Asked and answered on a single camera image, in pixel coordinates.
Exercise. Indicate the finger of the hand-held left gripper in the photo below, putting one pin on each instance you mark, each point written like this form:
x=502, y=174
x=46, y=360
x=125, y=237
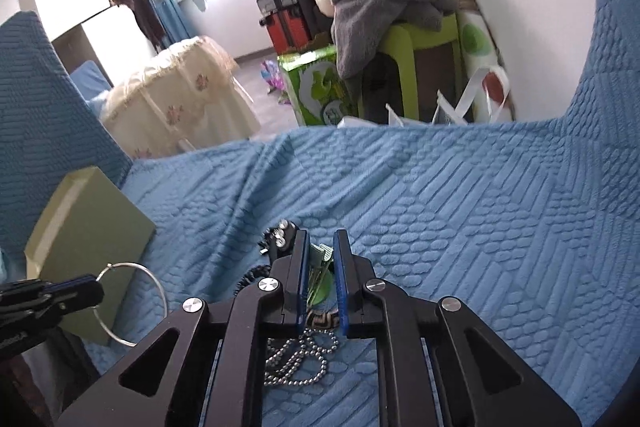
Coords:
x=60, y=285
x=75, y=302

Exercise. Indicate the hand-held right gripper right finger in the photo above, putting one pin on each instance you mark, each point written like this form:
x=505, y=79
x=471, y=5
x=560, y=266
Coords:
x=342, y=279

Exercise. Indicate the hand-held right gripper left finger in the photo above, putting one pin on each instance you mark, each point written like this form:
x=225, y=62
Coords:
x=301, y=279

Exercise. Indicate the green patterned hair accessory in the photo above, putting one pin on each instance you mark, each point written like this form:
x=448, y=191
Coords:
x=320, y=287

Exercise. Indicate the pale green cardboard box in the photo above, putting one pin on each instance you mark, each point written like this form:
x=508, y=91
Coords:
x=95, y=227

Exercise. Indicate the black charm with silver beads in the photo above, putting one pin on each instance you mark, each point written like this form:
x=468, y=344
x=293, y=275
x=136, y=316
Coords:
x=280, y=239

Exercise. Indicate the brown patterned hair band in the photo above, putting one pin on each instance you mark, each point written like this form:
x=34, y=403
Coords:
x=322, y=321

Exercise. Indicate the green printed carton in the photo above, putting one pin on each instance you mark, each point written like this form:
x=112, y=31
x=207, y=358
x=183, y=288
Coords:
x=315, y=87

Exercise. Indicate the light blue bedding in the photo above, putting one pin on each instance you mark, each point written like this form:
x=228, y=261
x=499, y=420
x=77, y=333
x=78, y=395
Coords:
x=90, y=87

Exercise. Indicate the purple patterned cloth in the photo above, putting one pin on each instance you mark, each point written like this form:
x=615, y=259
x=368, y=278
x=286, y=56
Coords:
x=274, y=79

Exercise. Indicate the cream lace furniture cover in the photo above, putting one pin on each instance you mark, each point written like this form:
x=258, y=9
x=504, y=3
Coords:
x=190, y=107

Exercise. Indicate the green plastic stool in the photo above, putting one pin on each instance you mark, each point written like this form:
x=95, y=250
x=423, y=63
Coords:
x=400, y=57

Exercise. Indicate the red suitcase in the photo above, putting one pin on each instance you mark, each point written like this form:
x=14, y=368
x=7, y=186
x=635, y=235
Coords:
x=287, y=32

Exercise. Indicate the spotted rolled mat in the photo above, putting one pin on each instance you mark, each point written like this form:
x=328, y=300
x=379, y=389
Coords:
x=475, y=42

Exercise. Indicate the grey fleece blanket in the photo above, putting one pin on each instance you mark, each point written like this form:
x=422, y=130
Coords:
x=385, y=7

